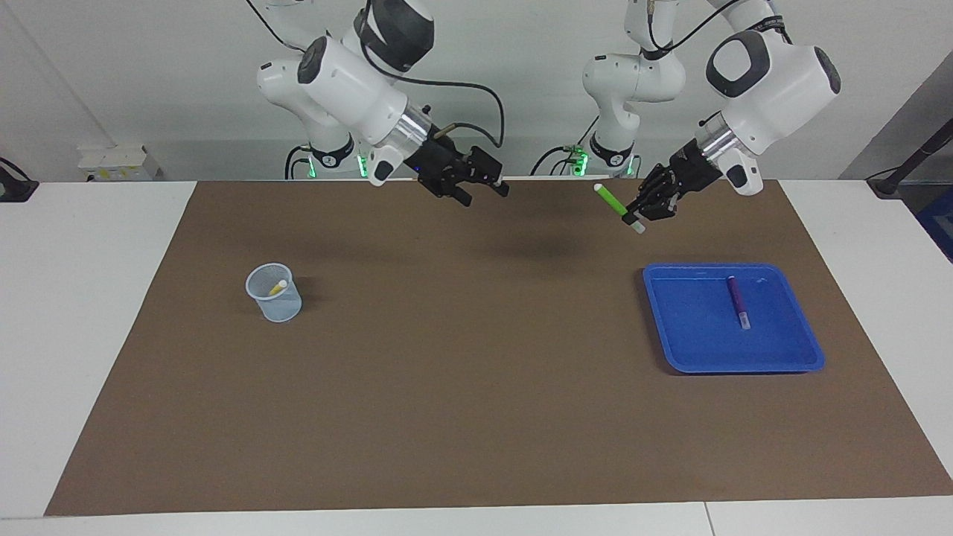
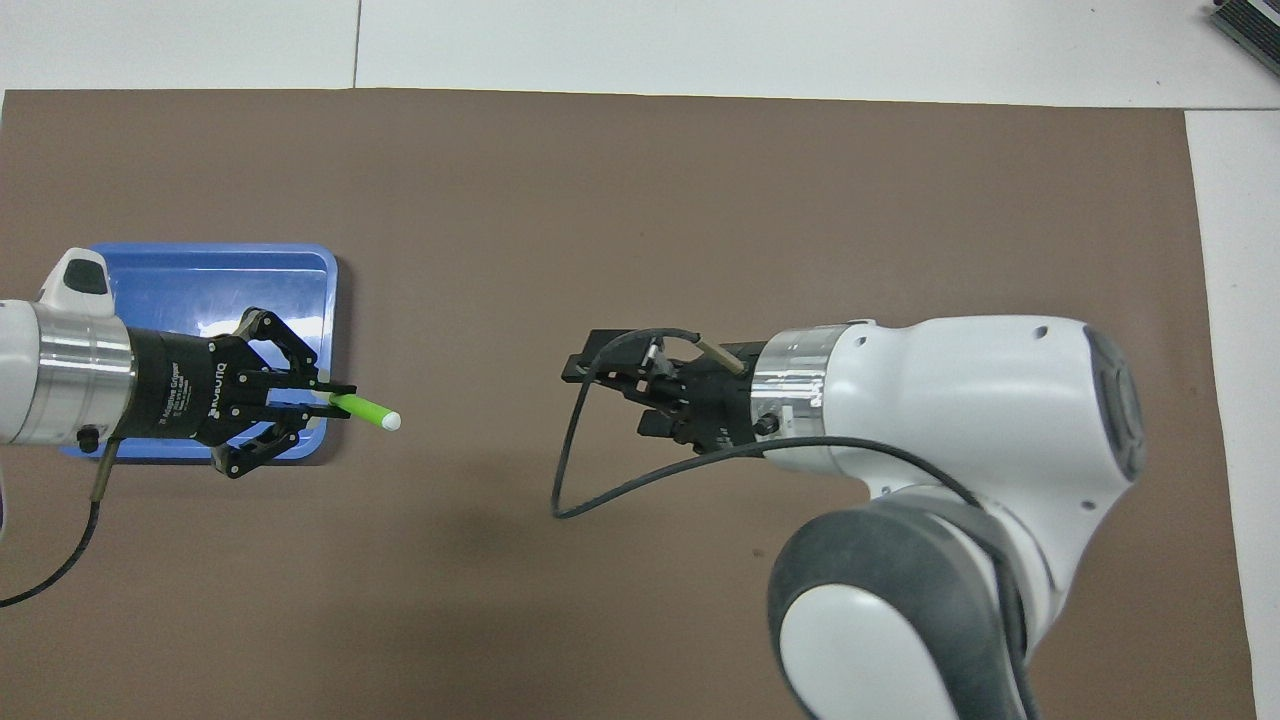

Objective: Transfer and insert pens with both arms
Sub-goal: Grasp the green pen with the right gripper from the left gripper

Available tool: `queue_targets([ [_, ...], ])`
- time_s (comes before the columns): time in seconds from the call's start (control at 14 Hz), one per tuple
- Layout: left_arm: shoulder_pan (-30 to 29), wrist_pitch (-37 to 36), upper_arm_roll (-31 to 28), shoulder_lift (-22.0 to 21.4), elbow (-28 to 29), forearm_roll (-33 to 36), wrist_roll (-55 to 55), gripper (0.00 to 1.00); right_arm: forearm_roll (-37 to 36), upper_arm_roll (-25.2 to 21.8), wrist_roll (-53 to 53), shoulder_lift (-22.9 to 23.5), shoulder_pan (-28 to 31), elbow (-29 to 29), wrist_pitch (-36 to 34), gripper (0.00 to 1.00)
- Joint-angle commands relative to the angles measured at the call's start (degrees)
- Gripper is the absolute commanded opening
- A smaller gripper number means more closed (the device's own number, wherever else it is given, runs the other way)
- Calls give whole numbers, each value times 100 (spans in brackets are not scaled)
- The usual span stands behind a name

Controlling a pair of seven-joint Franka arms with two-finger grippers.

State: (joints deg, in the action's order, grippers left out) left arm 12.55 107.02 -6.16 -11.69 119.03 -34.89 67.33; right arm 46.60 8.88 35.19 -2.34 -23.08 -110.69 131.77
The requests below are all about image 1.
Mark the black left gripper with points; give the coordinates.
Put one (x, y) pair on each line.
(692, 171)

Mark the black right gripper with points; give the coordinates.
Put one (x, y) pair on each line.
(443, 164)

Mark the green marker pen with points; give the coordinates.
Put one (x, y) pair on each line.
(614, 202)

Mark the purple marker pen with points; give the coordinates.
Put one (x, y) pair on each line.
(738, 301)

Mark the yellow marker pen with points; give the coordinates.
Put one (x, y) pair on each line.
(278, 286)

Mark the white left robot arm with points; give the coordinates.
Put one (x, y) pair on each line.
(782, 82)

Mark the blue plastic tray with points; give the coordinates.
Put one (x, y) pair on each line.
(733, 335)

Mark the brown table mat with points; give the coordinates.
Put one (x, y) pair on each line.
(447, 372)

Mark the translucent plastic cup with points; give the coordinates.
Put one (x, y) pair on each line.
(279, 305)

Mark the black stand pole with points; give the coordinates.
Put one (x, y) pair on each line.
(916, 158)

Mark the blue box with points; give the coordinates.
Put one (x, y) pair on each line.
(939, 223)

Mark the white power strip box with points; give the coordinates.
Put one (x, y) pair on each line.
(115, 162)

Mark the black clamp mount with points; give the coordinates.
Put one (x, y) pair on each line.
(13, 186)

